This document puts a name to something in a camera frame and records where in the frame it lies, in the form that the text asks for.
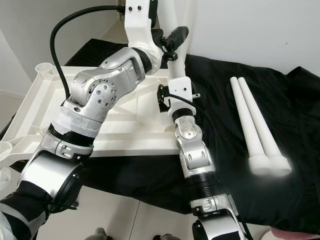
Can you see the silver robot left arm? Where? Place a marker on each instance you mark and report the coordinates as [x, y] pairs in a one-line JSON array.
[[100, 95]]

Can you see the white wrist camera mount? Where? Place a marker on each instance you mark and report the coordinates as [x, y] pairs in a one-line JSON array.
[[137, 22], [182, 89]]

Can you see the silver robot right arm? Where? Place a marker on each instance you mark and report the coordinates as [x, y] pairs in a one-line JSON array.
[[190, 145]]

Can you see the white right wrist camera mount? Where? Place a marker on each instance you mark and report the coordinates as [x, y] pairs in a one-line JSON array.
[[182, 89]]

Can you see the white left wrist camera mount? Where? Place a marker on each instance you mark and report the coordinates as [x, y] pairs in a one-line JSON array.
[[137, 22]]

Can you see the grey robot left foot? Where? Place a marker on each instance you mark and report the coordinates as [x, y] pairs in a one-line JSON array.
[[102, 235]]

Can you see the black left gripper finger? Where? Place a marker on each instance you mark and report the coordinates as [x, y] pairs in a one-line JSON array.
[[176, 36]]

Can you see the grey robot foot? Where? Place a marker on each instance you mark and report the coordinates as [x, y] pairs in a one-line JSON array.
[[102, 235], [166, 236]]

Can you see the grey robot right foot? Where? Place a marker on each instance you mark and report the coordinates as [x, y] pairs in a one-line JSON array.
[[166, 236]]

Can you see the white plastic table top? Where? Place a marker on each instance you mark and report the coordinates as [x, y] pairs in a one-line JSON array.
[[40, 115]]

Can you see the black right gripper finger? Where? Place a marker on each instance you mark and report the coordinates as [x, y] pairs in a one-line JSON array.
[[161, 96]]

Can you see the pink cushion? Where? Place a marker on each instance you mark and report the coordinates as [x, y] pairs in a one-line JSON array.
[[295, 235]]

